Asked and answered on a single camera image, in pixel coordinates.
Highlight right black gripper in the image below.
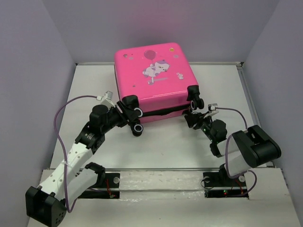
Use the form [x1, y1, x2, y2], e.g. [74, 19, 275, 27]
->
[184, 111, 215, 142]

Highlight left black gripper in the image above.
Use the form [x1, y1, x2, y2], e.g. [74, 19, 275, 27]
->
[101, 100, 141, 134]

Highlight pink hard-shell suitcase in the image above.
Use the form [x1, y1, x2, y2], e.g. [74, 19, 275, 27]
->
[114, 43, 205, 136]

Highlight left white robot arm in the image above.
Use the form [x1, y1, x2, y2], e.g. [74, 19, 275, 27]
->
[25, 101, 143, 227]

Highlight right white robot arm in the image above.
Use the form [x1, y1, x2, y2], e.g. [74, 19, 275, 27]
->
[185, 112, 282, 185]

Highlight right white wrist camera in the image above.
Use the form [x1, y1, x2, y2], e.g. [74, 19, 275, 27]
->
[203, 103, 219, 119]

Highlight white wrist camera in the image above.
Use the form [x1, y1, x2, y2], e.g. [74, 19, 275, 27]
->
[203, 103, 219, 119]
[96, 91, 115, 109]

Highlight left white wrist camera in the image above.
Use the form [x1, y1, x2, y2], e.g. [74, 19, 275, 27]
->
[96, 91, 115, 109]

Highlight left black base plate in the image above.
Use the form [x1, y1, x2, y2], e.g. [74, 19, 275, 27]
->
[78, 173, 120, 199]

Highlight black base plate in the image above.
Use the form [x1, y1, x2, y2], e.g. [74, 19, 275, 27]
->
[200, 172, 249, 198]
[78, 173, 120, 199]

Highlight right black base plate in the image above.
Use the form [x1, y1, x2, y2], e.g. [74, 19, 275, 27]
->
[200, 172, 249, 198]

